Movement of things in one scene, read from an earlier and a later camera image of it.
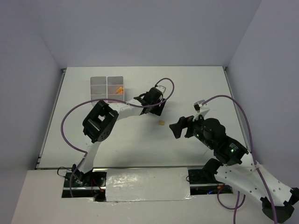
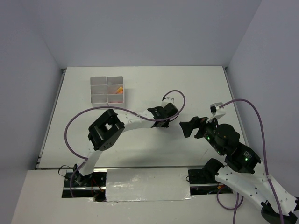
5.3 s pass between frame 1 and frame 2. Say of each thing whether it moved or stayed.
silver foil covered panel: stayed
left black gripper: moved
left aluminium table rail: stayed
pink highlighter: stayed
